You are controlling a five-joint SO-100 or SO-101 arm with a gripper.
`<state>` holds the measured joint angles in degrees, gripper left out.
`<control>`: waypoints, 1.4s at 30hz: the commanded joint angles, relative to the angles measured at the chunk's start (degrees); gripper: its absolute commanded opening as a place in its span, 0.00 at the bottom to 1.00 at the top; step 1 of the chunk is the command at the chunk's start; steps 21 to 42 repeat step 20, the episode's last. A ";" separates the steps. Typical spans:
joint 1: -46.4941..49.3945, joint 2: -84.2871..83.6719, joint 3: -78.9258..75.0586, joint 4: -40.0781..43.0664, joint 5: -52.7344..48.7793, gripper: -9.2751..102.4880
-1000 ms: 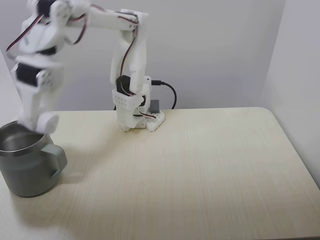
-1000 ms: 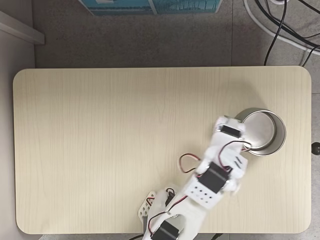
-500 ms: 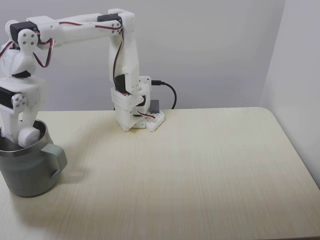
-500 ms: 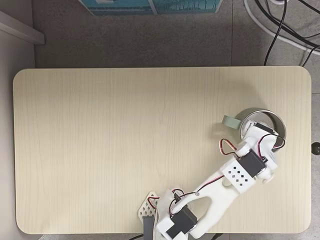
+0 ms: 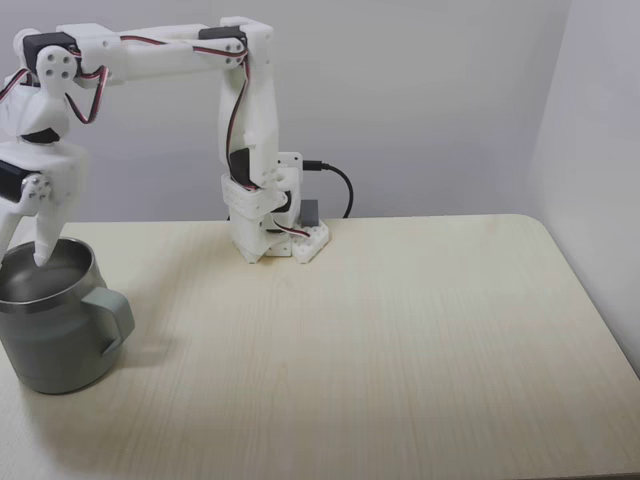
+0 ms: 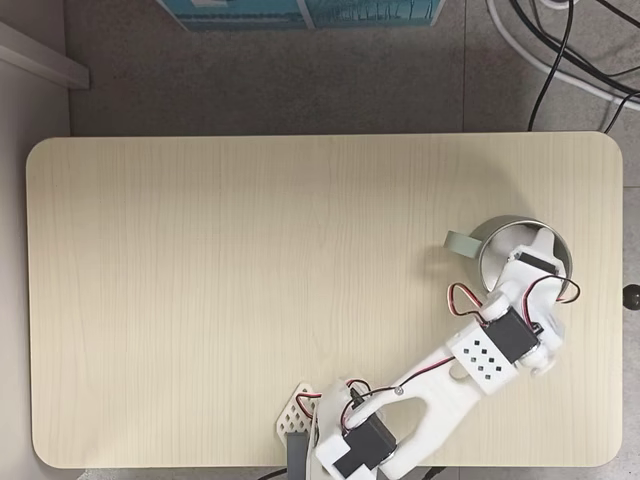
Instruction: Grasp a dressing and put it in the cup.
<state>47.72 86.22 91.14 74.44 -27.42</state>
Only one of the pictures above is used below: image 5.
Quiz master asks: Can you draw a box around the grey-green steel mug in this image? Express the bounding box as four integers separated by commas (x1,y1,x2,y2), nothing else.
0,237,136,396

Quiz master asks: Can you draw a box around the white perforated base bracket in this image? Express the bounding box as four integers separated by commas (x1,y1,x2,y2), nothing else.
291,222,332,264

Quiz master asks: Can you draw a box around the black power cable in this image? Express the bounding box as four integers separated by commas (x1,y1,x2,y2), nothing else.
304,159,355,220

